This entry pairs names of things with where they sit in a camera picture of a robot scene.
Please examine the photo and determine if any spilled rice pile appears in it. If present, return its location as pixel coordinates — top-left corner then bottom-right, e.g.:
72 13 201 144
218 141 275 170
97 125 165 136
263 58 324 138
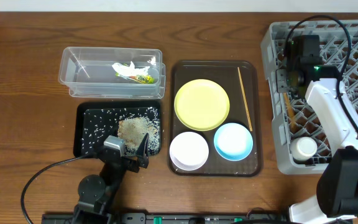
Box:
82 106 161 156

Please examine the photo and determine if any black waste tray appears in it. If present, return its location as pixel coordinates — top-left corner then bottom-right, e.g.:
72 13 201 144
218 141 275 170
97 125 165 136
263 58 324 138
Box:
73 100 162 157

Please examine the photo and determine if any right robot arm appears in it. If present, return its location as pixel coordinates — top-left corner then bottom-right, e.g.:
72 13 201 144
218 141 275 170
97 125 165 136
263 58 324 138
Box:
277 35 358 223

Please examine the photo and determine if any green orange snack wrapper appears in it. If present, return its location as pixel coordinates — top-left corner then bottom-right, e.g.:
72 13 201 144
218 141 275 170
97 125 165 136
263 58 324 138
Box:
116 73 155 84

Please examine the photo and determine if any white cup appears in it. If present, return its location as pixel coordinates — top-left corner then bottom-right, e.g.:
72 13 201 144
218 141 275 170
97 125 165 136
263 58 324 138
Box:
290 137 318 161

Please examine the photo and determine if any light blue bowl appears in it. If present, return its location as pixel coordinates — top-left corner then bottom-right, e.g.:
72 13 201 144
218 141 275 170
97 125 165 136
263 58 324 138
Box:
213 123 254 161

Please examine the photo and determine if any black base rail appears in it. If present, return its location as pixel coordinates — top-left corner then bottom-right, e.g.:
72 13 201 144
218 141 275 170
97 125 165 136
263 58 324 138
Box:
41 212 290 224

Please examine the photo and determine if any grey plastic dishwasher rack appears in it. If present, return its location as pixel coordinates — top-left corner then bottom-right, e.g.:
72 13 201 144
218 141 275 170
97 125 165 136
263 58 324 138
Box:
260 20 358 175

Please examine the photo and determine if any white bowl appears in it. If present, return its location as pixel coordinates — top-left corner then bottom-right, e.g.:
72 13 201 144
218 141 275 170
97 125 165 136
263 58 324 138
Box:
169 131 209 171

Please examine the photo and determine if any white tissue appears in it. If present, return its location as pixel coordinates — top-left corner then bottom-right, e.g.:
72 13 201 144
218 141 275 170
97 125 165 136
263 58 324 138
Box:
112 62 150 77

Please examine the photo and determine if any dark brown serving tray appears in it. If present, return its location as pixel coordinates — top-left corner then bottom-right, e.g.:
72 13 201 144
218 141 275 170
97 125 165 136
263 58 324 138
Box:
169 60 263 177

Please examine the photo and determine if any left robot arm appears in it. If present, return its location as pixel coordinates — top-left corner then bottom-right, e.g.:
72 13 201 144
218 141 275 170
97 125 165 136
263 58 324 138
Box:
71 134 149 224

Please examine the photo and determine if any clear plastic bin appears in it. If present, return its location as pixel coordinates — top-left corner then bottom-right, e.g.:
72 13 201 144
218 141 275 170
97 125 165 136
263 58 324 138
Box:
59 47 166 99

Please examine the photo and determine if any yellow plate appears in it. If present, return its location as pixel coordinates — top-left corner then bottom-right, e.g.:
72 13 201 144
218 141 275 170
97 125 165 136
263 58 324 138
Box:
174 79 230 131

